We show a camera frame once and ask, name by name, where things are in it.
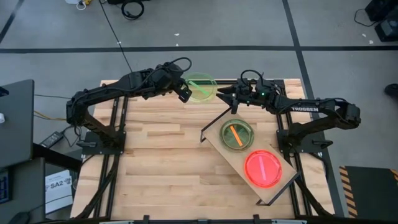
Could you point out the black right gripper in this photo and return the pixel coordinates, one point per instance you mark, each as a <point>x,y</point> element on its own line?
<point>258,95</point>

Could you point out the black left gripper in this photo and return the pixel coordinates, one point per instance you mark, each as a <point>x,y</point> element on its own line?
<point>169,79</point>

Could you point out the green translucent plastic plate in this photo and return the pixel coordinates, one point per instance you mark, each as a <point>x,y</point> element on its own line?
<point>228,141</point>
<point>202,93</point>

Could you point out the pink translucent plastic plate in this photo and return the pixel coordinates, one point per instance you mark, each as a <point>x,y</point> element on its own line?
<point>253,177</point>
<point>262,161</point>

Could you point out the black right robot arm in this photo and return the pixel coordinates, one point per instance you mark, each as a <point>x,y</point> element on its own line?
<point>311,107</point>

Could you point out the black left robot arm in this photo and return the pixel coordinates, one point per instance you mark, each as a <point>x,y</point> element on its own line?
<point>109,90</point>

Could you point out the wooden shelf with black legs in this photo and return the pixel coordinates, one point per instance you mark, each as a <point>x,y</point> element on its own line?
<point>214,133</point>

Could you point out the black equipment case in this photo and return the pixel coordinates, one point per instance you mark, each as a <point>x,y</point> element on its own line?
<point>115,1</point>
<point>388,31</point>
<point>384,9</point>

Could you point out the yellow power plug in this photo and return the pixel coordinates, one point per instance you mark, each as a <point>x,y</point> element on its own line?
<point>88,2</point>

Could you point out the white trash bin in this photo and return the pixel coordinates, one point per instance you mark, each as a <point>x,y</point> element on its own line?
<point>72,1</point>

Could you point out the black power adapter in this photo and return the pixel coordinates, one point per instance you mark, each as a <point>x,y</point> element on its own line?
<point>51,140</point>

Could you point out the person's foot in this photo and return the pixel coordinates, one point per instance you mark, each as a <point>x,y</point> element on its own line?
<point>392,90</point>

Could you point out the white SA2 paper sign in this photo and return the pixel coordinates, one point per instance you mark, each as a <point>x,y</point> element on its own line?
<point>59,193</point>

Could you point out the dark grey rectangular panel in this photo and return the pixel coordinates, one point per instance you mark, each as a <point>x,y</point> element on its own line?
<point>17,124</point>

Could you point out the black platform with hazard stripes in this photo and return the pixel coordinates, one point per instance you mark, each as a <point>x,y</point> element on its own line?
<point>373,196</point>

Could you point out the black computer desk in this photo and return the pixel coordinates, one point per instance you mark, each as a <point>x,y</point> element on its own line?
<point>31,193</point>

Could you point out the black keyboard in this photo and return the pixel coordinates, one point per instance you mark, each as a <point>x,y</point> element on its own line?
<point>5,186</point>

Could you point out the black computer mouse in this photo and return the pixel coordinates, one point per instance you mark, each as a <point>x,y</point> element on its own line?
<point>19,218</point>

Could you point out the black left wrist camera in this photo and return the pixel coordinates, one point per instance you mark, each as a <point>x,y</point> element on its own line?
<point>185,95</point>

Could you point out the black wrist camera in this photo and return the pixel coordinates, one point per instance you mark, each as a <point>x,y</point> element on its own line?
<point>185,95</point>
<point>245,86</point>

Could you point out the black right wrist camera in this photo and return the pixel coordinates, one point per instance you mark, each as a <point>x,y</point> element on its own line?
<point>245,86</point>

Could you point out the black aluminium table rail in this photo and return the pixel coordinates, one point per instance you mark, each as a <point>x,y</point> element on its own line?
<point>125,115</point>
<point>289,119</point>

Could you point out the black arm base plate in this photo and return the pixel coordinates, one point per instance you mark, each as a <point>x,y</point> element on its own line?
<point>308,146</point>
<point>93,149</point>

